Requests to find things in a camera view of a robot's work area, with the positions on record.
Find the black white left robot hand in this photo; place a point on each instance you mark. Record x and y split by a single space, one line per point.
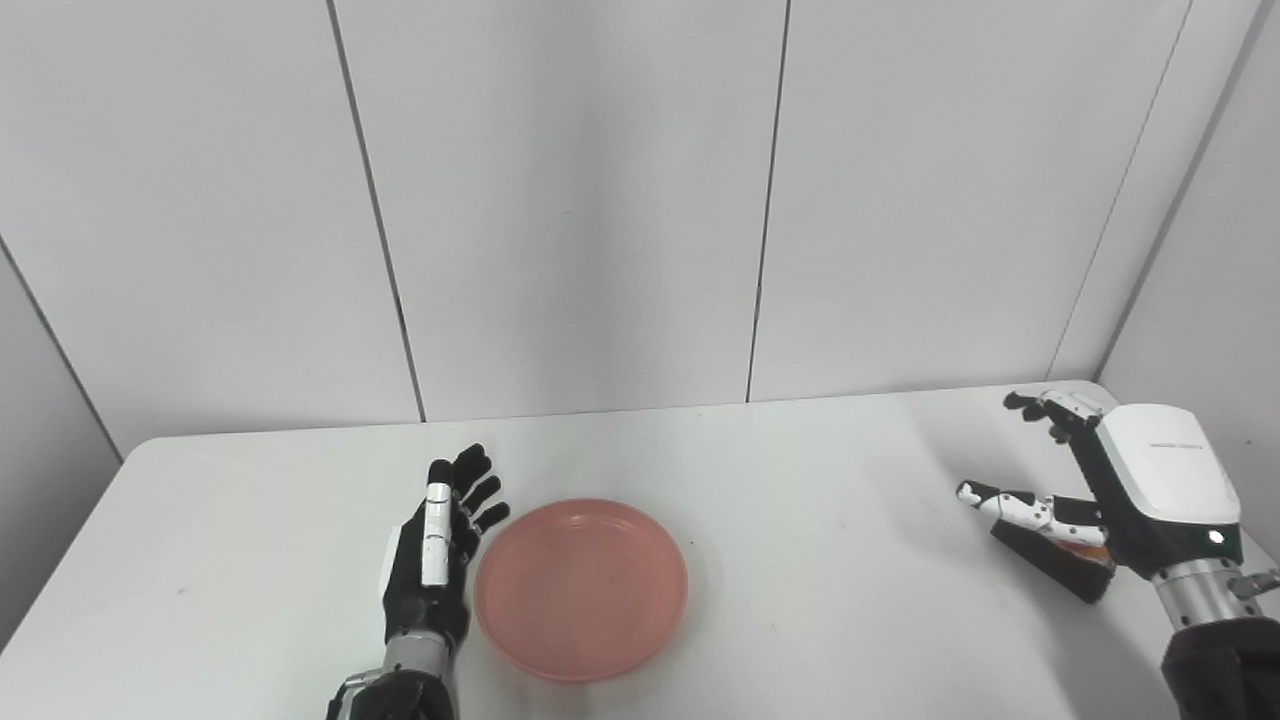
425 590

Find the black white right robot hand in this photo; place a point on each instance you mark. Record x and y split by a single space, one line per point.
1160 490

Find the chocolate cake slice with fruit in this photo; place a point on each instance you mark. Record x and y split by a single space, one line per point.
1050 560

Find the pink round plate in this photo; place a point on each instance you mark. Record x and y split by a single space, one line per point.
580 590

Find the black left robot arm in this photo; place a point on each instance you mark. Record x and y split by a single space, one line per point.
410 680

